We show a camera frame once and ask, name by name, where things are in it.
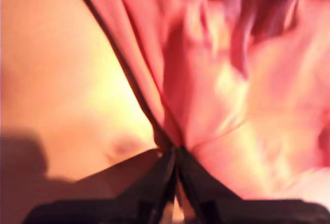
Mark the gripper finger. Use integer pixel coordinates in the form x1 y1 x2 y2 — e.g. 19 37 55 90
78 147 178 224
177 146 243 224

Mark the red underwear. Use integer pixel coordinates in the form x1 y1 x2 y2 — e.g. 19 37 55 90
68 0 330 202

